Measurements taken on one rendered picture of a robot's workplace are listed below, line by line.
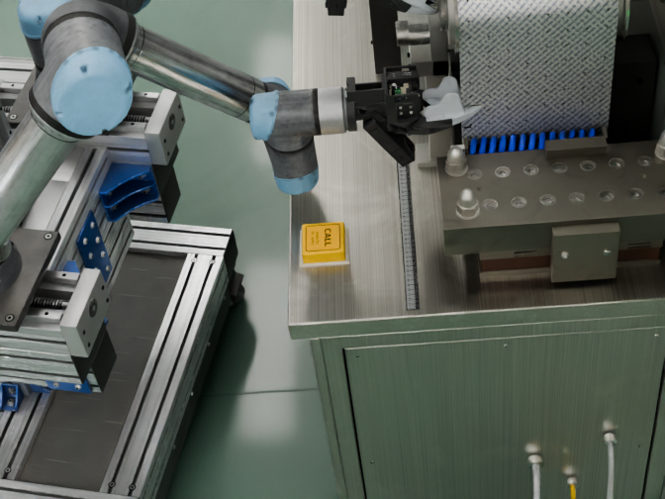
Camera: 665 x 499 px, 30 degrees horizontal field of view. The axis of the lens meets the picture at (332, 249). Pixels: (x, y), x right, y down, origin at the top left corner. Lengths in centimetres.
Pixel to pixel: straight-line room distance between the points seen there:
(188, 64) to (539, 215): 60
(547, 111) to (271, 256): 142
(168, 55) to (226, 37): 200
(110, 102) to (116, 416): 112
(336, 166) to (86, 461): 93
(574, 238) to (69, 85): 78
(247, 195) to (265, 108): 150
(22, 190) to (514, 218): 75
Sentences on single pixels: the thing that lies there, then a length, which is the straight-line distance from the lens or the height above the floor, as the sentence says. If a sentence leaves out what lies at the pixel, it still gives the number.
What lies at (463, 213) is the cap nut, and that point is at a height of 104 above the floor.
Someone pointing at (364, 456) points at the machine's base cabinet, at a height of 50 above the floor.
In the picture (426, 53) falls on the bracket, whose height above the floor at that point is 114.
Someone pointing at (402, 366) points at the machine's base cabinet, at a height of 77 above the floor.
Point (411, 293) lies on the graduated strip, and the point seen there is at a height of 90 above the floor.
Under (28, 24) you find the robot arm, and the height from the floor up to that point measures 102.
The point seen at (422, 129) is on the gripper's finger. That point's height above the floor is 110.
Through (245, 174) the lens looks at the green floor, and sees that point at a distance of 351.
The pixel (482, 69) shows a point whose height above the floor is 117.
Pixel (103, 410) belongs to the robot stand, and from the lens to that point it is 281.
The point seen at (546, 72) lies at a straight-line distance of 196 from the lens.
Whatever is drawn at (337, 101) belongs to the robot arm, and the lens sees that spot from 195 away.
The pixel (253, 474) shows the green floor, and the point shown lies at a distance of 289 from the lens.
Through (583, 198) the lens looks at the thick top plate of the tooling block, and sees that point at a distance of 195.
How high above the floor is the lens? 243
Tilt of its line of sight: 48 degrees down
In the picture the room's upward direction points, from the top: 8 degrees counter-clockwise
